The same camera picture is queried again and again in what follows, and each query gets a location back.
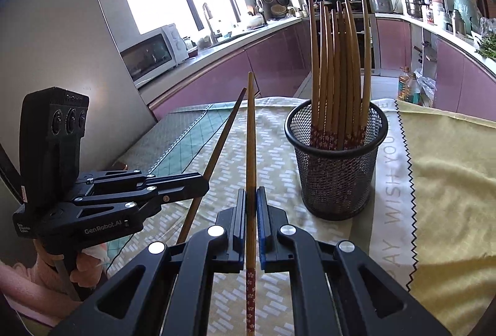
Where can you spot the black mesh utensil holder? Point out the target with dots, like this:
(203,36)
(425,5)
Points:
(337,185)

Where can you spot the pink base cabinets window side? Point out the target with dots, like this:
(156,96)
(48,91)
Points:
(232,68)

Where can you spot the smartphone with orange case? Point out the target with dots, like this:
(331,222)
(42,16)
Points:
(120,165)

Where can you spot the person's left forearm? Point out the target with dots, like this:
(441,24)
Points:
(31,281)

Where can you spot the yellow towel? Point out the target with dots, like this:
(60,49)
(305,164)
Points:
(453,185)

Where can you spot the steel stock pot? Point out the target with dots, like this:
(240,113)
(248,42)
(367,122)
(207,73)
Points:
(414,6)

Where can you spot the grey refrigerator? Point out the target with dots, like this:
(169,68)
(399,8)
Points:
(58,30)

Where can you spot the bunch of chopsticks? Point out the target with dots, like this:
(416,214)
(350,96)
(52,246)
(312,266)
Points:
(329,88)

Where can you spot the green leafy vegetables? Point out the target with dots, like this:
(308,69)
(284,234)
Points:
(487,47)

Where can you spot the person's left hand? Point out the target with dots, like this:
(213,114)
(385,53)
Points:
(90,268)

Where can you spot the yellow oil bottle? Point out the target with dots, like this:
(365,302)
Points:
(405,84)

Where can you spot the red-patterned wooden chopstick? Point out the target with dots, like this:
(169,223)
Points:
(251,146)
(224,134)

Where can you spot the steel thermos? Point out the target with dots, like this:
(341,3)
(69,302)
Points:
(458,23)

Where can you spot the pink base cabinets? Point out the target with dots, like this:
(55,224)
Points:
(457,80)

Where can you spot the hanging round basket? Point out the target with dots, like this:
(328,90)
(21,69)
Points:
(278,9)

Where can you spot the kitchen sink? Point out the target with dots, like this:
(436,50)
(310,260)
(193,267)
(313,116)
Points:
(232,37)

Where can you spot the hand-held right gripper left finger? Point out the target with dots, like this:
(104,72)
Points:
(240,227)

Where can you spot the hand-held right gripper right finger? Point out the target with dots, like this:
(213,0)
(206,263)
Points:
(264,227)

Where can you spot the lidded cooking pot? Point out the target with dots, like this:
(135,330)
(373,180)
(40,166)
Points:
(318,3)

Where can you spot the steel faucet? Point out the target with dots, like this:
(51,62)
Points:
(208,18)

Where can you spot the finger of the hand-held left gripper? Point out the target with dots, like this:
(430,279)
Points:
(174,187)
(116,178)

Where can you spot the mint green appliance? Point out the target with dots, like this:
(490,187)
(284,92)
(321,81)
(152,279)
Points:
(467,12)

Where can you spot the clear plastic bag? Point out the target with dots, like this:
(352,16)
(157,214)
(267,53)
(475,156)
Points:
(488,28)

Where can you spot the steel countertop box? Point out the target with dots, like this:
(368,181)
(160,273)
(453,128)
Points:
(381,4)

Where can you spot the white microwave oven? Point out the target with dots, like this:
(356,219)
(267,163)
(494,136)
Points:
(155,49)

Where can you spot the teal checked table mat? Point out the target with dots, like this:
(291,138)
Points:
(174,134)

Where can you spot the beige patterned cloth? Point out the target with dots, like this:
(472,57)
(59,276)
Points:
(271,150)

